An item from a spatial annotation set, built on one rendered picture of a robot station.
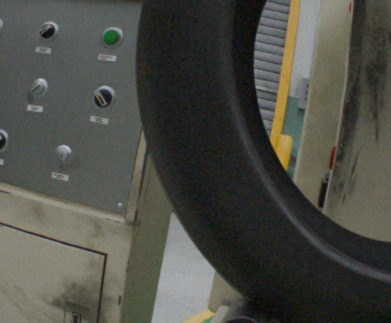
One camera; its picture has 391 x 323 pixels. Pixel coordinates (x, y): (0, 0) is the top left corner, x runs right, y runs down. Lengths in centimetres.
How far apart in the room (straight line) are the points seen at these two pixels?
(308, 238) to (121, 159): 78
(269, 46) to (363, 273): 933
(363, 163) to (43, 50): 64
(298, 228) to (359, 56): 42
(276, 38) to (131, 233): 866
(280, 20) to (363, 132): 899
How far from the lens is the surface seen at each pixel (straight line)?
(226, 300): 114
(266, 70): 1008
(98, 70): 154
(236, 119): 78
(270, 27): 1013
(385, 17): 117
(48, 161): 156
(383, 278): 79
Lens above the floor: 109
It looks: 3 degrees down
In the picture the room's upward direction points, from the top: 11 degrees clockwise
